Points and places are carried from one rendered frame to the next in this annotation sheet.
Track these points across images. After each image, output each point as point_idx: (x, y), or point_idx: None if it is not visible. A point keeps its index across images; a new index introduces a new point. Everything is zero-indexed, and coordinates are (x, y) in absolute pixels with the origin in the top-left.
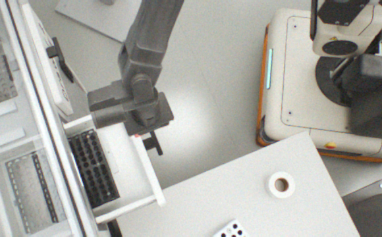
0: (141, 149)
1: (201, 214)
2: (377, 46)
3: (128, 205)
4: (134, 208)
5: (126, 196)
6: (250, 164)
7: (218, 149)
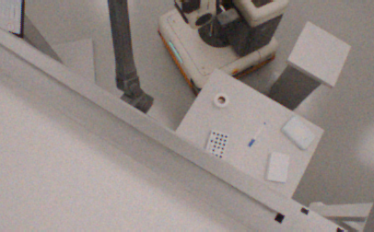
0: None
1: (194, 140)
2: (220, 7)
3: None
4: None
5: None
6: (201, 101)
7: (179, 115)
